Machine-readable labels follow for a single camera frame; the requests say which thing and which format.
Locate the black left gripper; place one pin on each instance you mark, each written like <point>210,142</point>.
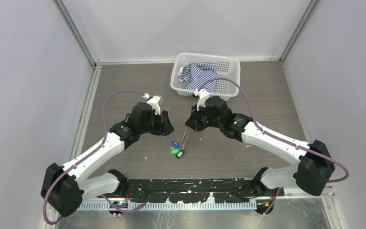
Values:
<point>164,126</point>

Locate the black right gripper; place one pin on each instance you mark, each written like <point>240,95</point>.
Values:
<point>194,121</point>

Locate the blue key tag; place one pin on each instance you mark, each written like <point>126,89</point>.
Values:
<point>176,144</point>

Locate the green key tag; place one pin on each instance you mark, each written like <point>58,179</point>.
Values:
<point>174,151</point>

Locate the black key tag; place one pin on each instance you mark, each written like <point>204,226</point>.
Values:
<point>180,154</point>

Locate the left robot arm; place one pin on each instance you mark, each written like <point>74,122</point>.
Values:
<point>65,187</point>

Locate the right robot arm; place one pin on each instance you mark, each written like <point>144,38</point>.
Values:
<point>310,167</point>

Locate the blue striped shirt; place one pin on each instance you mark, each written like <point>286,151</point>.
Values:
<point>193,75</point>

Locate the white plastic basket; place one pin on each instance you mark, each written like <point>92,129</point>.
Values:
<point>227,68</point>

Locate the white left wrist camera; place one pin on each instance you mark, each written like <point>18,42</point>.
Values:
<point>155,102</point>

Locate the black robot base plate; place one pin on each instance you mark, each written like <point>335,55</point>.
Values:
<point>222,190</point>

